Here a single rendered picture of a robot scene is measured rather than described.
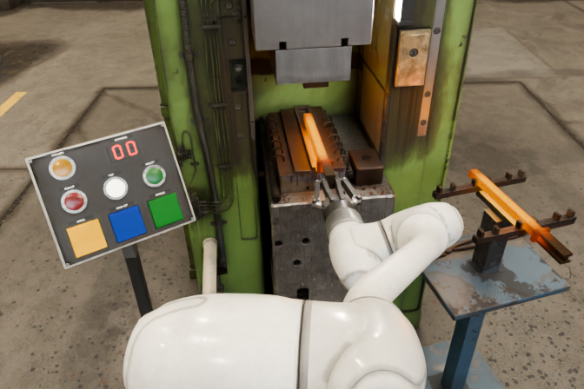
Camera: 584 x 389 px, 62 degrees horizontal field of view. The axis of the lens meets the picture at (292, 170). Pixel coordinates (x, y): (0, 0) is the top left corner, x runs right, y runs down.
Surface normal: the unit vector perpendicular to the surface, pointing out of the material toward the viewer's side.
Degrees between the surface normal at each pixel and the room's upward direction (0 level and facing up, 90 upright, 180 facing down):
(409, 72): 90
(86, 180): 60
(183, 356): 36
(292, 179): 90
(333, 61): 90
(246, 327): 11
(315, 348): 25
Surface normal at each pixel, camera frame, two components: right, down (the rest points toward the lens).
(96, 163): 0.45, -0.02
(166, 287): -0.02, -0.83
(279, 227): 0.12, 0.55
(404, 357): 0.52, -0.75
